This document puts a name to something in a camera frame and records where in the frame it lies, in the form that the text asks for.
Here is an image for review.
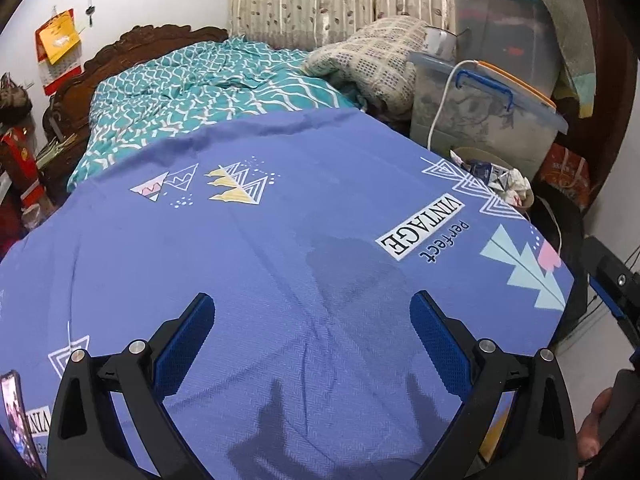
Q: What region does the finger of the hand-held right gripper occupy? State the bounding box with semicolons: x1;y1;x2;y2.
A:
582;237;640;331

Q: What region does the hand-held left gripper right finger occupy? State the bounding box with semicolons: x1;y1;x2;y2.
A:
409;290;581;480

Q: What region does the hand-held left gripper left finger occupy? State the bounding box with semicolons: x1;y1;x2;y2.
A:
46;291;217;480

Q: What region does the round beige trash bin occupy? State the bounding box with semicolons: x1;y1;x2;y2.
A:
449;146;538;211

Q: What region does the person's right hand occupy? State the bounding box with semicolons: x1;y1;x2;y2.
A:
577;387;613;466

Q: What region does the orange red bag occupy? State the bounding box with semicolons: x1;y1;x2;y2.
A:
537;142;591;211

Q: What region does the large white crumpled tissue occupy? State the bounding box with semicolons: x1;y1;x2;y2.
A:
500;170;534;207

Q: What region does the blue printed bedsheet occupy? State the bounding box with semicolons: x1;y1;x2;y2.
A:
0;107;576;480

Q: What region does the blue white packet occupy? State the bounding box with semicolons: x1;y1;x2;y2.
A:
467;160;507;185

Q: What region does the smartphone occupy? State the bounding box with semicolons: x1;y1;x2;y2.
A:
0;370;41;476

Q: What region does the clear box orange-trim lid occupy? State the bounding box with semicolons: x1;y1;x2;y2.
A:
407;52;568;181

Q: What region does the red gift box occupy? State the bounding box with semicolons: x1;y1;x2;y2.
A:
0;127;41;196

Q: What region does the teal patterned bedsheet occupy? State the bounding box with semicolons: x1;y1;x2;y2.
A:
67;37;363;193

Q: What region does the green checked cloth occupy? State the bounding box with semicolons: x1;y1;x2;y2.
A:
530;0;596;118

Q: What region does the clear bin teal lid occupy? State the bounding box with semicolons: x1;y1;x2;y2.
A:
446;0;556;96

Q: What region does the white enamel bowl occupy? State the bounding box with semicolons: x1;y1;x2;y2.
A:
425;25;458;58

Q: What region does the dark woven basket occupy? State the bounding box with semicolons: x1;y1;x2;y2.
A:
0;72;33;123

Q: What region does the folded checked blanket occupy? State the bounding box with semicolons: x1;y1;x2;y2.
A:
305;16;431;113

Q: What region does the carved wooden headboard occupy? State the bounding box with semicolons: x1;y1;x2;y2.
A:
42;25;231;196

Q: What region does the beige leaf-print curtain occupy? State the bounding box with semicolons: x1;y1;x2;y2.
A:
227;0;451;51

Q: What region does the white cable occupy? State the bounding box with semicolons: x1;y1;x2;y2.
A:
427;59;483;148

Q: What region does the red yellow wall calendar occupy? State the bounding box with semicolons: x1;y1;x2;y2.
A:
35;8;83;96

